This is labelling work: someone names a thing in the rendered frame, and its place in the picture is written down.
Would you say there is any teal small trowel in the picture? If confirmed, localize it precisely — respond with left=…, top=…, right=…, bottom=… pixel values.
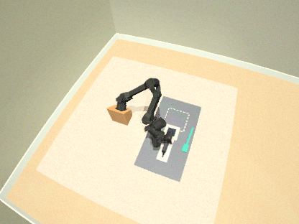
left=181, top=128, right=193, bottom=153

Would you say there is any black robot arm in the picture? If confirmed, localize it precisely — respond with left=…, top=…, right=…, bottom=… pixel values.
left=115, top=78, right=167, bottom=148

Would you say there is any white square tile with dark blue centre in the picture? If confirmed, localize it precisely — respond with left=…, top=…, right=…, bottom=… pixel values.
left=164, top=124, right=180, bottom=141

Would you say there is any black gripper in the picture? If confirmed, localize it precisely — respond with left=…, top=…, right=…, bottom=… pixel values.
left=153, top=129, right=174, bottom=145

